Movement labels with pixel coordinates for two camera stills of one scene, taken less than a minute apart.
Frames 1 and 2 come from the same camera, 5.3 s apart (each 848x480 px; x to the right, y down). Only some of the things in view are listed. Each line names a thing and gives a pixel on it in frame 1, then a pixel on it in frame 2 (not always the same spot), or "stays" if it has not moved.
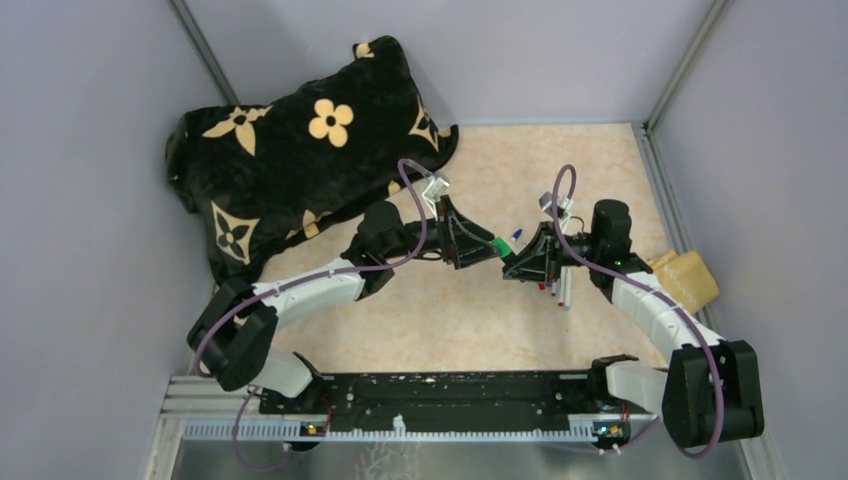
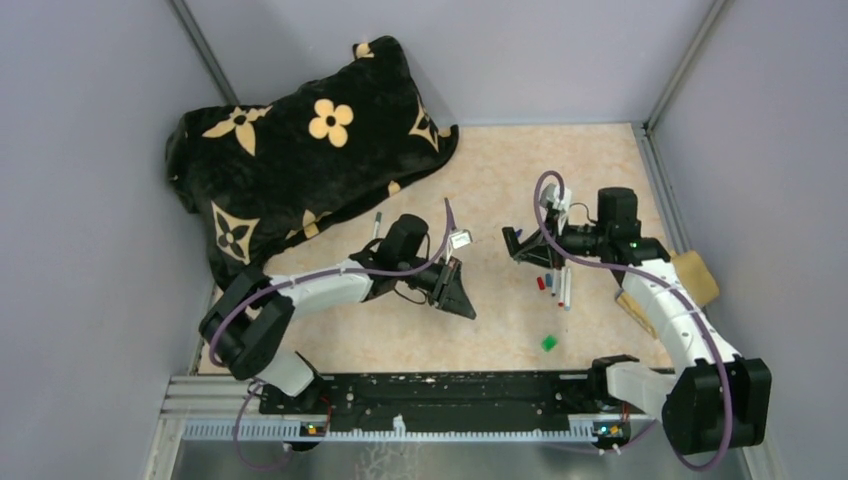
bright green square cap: (502, 246) to (549, 342)
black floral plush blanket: (265, 175) stays
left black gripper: (444, 232) to (444, 282)
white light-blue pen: (568, 289) stays
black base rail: (523, 392) stays
